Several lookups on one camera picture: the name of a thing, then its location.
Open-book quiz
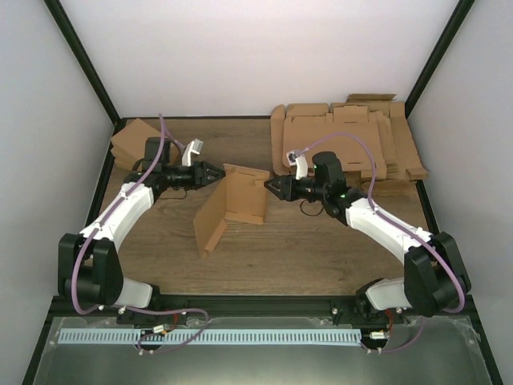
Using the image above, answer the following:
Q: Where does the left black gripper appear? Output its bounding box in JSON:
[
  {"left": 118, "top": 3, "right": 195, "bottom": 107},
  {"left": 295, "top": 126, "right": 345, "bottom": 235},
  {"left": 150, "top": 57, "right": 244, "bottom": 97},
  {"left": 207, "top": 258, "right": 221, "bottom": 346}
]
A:
[{"left": 164, "top": 161, "right": 226, "bottom": 191}]

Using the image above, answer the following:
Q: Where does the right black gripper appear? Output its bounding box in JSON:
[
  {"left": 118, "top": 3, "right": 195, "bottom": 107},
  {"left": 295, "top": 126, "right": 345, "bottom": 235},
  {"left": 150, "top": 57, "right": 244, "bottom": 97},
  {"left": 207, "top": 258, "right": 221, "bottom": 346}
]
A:
[{"left": 265, "top": 173, "right": 328, "bottom": 202}]

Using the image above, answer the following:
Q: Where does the brown cardboard box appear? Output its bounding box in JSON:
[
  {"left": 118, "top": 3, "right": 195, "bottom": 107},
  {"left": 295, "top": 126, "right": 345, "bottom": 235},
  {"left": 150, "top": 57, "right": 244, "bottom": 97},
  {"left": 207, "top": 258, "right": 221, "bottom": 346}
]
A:
[{"left": 193, "top": 164, "right": 271, "bottom": 258}]

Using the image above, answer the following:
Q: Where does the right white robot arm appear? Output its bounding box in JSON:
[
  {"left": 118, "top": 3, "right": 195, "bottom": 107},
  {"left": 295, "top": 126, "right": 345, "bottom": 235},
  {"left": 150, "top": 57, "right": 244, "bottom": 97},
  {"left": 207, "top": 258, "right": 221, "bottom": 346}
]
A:
[{"left": 265, "top": 152, "right": 471, "bottom": 323}]

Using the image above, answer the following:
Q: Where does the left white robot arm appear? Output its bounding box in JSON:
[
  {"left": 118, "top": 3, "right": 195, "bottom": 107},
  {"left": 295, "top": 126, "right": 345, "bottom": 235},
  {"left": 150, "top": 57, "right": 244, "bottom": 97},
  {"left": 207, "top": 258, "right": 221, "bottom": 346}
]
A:
[{"left": 58, "top": 136, "right": 225, "bottom": 324}]

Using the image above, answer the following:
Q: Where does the stack of folded cardboard boxes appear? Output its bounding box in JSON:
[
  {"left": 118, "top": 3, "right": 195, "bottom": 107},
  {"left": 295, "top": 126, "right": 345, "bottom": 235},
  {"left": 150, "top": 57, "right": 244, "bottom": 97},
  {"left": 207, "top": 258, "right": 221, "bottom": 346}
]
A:
[{"left": 111, "top": 119, "right": 160, "bottom": 171}]

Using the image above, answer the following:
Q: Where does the pile of flat cardboard blanks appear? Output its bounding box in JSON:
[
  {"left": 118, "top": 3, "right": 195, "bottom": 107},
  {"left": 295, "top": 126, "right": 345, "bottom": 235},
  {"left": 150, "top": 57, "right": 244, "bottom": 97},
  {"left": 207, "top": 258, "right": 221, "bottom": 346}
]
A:
[{"left": 270, "top": 94, "right": 428, "bottom": 181}]

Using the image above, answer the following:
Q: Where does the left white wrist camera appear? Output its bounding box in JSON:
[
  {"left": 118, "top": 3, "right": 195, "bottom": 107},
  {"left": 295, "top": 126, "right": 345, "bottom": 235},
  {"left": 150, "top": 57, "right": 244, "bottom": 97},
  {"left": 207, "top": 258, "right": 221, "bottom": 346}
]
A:
[{"left": 181, "top": 139, "right": 204, "bottom": 167}]

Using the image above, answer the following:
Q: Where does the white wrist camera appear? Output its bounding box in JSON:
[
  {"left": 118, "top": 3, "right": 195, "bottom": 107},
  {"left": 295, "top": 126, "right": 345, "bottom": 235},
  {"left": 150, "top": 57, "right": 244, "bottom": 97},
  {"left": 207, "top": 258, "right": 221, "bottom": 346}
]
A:
[
  {"left": 286, "top": 150, "right": 309, "bottom": 180},
  {"left": 181, "top": 139, "right": 204, "bottom": 167}
]

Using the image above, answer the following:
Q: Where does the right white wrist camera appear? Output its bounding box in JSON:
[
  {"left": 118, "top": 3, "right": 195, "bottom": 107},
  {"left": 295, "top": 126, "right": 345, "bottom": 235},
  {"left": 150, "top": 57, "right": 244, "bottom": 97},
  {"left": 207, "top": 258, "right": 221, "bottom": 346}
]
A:
[{"left": 286, "top": 150, "right": 309, "bottom": 180}]

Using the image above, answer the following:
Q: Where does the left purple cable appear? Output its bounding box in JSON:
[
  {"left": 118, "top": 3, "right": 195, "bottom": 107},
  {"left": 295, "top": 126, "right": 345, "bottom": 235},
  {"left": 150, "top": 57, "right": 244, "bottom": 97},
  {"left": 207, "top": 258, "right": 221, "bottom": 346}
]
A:
[{"left": 71, "top": 112, "right": 189, "bottom": 314}]

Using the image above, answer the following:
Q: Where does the purple cable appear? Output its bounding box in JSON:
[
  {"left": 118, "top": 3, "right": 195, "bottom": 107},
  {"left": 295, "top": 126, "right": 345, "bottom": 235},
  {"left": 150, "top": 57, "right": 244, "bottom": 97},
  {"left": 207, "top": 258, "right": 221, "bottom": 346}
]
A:
[
  {"left": 71, "top": 112, "right": 189, "bottom": 314},
  {"left": 302, "top": 132, "right": 467, "bottom": 354}
]

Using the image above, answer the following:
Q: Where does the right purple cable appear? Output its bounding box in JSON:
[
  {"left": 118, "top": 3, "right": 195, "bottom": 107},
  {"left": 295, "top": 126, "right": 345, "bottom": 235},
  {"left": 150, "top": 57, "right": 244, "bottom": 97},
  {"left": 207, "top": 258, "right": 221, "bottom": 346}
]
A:
[{"left": 302, "top": 132, "right": 467, "bottom": 354}]

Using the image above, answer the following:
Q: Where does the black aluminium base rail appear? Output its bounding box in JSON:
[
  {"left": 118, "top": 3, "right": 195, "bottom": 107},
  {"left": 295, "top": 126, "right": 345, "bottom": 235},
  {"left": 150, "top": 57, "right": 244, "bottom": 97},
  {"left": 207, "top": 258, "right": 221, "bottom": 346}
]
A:
[{"left": 51, "top": 294, "right": 474, "bottom": 326}]

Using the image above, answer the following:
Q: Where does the black frame post left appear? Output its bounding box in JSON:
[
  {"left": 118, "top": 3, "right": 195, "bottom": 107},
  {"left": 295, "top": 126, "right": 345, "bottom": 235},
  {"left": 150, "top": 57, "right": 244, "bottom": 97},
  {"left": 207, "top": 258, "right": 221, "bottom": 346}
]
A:
[{"left": 43, "top": 0, "right": 121, "bottom": 126}]

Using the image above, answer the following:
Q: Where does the black frame post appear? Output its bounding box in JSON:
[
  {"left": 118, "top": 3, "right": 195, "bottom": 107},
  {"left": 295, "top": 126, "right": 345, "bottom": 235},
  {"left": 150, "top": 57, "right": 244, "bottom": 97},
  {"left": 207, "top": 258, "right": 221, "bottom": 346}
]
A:
[
  {"left": 405, "top": 0, "right": 475, "bottom": 118},
  {"left": 43, "top": 0, "right": 121, "bottom": 126}
]

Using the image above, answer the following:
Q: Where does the light blue slotted cable duct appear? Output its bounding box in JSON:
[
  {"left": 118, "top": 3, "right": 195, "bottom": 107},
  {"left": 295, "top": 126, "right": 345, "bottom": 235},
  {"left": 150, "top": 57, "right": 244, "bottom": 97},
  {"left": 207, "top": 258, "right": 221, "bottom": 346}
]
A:
[{"left": 58, "top": 328, "right": 362, "bottom": 346}]

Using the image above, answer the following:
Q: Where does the black frame post right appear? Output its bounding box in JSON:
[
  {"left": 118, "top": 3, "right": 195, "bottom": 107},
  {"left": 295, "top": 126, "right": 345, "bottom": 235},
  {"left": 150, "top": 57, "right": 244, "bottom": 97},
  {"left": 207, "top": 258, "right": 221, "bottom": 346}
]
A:
[{"left": 405, "top": 0, "right": 475, "bottom": 118}]

